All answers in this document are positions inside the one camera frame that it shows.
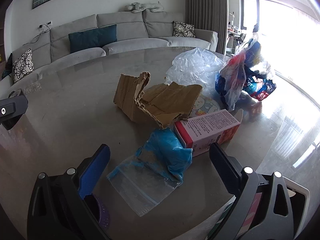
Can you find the pink paper carton box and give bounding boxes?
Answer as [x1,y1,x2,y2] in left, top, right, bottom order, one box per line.
[174,109,243,157]

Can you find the blue zip plastic bag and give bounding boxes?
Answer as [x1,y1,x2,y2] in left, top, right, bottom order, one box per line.
[107,128,193,217]

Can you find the torn brown cardboard piece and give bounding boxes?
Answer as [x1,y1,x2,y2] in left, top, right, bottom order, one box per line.
[113,72,202,129]

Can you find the bag of colourful trash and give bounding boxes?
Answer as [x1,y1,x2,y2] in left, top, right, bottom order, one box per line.
[215,23,276,111]

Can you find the clear plastic bag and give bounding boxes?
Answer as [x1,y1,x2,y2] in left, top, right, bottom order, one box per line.
[165,48,225,93]

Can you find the purple plastic cup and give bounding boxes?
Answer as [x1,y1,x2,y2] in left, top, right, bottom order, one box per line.
[84,194,110,231]

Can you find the white square trash bin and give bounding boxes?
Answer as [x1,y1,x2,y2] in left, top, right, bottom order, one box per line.
[284,177,310,221]

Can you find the floral cushion left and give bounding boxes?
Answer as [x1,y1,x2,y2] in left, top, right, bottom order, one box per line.
[12,48,34,83]

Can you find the floral cushion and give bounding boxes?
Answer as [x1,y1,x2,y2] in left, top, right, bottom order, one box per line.
[12,48,34,83]
[172,21,196,38]

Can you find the dark teal cushion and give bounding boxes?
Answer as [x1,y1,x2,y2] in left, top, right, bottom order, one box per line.
[68,24,117,53]

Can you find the grey sectional sofa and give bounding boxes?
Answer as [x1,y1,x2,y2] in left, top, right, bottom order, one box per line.
[1,9,218,96]

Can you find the small desk with items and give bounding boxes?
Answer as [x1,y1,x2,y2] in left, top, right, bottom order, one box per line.
[226,12,244,56]

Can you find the floral cushion right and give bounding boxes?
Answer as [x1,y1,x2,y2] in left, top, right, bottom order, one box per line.
[172,21,196,38]

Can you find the grey plush toy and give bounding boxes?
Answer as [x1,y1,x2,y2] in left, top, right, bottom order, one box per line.
[124,2,164,13]

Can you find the brown curtain left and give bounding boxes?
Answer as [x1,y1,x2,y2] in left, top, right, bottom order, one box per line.
[185,0,228,54]

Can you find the wall socket with cable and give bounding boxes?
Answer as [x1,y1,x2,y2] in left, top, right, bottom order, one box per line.
[25,21,53,45]

